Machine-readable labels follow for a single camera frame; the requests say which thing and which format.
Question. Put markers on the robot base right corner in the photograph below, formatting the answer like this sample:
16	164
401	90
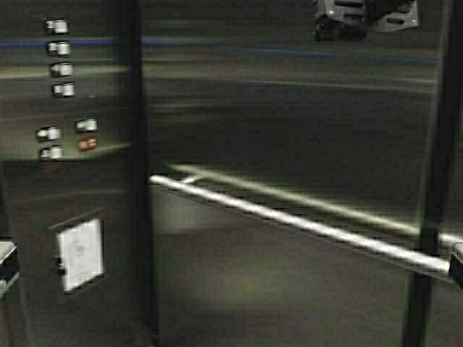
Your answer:
456	264

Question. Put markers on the robot base left corner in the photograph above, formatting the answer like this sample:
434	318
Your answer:
9	262

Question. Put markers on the steel elevator handrail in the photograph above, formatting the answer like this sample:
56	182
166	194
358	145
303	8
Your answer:
395	255

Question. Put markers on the door close button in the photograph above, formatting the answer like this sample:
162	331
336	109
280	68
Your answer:
86	125

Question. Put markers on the door open button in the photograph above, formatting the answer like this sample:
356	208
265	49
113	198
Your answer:
46	134

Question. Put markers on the elevator floor button four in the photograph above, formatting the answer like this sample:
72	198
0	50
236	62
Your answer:
63	90

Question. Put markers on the elevator floor button three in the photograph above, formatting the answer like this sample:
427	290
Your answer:
60	69

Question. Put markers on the elevator floor button two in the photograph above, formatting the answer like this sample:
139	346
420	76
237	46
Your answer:
58	48

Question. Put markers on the white certificate panel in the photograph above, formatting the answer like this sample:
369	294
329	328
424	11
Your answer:
81	254

